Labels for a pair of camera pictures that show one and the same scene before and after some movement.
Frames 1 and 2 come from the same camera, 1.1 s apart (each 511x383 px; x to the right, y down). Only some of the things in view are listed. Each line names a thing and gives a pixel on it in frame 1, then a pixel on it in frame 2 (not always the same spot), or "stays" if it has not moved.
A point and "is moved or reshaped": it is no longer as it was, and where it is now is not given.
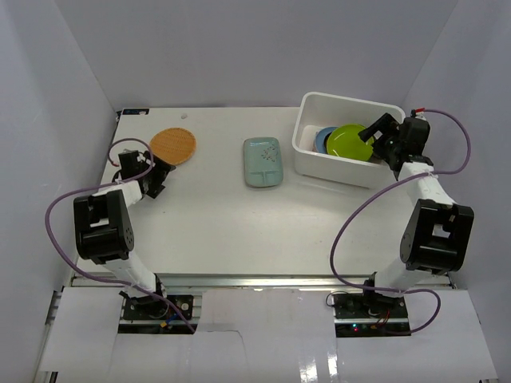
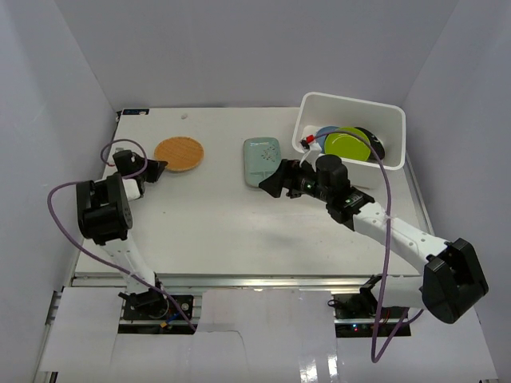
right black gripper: (388, 126) -> (288, 171)
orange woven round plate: (173, 145) is moved or reshaped
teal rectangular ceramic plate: (263, 163) stays
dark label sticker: (135, 111) stays
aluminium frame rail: (188, 282) stays
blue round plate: (321, 139) stays
